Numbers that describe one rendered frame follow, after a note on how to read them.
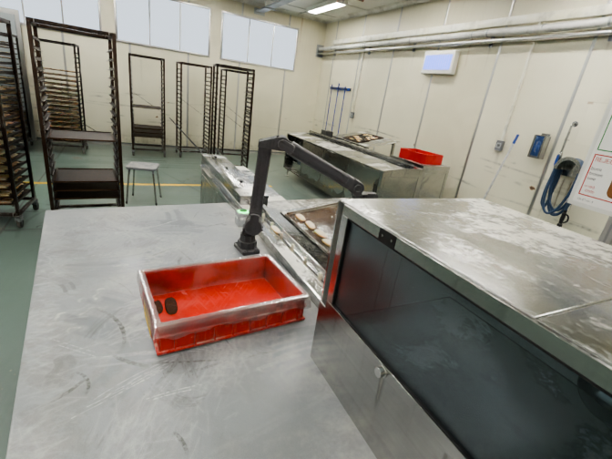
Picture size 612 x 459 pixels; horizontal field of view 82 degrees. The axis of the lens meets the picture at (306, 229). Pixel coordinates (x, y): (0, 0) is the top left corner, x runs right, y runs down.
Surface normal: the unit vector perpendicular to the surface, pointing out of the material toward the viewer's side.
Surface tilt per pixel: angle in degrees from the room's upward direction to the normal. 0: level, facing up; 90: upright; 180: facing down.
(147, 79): 90
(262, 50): 90
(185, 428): 0
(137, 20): 90
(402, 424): 90
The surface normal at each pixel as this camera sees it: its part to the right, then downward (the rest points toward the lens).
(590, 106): -0.90, 0.04
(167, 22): 0.43, 0.38
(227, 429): 0.14, -0.92
